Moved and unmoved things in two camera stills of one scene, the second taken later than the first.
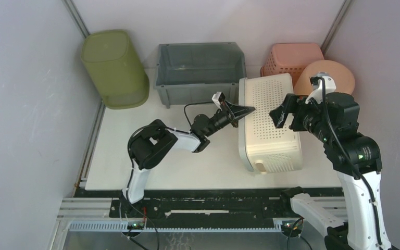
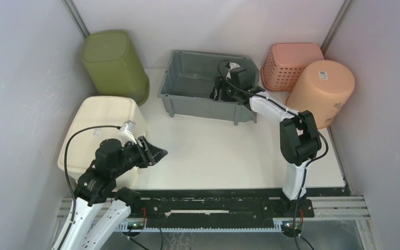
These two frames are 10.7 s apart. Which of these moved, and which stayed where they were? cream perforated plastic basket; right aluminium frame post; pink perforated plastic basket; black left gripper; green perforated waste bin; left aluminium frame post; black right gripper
Moved: black left gripper; cream perforated plastic basket; black right gripper
Stayed: left aluminium frame post; right aluminium frame post; green perforated waste bin; pink perforated plastic basket
